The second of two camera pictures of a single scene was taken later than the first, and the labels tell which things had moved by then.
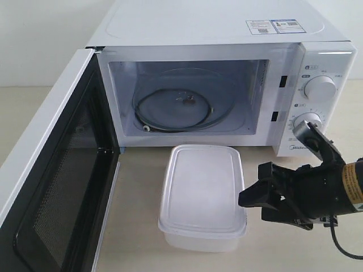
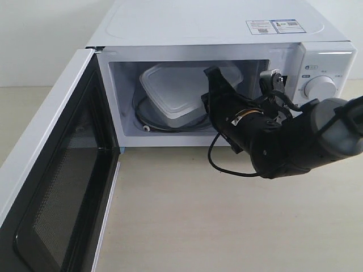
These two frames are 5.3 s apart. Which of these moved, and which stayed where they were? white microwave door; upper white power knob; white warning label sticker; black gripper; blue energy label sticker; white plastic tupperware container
Moved: black gripper; white plastic tupperware container
Stayed: blue energy label sticker; white warning label sticker; upper white power knob; white microwave door
